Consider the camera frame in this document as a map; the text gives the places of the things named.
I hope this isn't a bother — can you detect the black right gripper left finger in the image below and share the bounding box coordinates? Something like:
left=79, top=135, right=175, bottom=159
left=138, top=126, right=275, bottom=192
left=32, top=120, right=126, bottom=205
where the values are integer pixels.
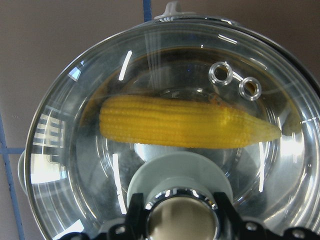
left=124, top=193, right=148, bottom=240

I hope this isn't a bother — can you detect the glass pot lid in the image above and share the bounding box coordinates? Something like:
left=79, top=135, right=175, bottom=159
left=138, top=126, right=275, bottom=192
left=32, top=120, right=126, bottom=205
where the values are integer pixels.
left=24, top=15, right=320, bottom=240

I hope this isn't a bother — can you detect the yellow corn cob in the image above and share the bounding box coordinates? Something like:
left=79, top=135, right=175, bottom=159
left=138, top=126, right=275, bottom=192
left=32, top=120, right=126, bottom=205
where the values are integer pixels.
left=99, top=95, right=281, bottom=149

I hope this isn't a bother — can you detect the pale green electric pot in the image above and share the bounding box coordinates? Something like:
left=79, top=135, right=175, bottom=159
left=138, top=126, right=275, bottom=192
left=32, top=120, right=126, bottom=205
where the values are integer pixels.
left=17, top=1, right=320, bottom=240

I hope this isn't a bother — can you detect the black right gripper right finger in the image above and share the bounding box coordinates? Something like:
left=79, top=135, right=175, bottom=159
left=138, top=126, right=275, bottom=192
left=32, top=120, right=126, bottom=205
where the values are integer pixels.
left=213, top=192, right=244, bottom=240

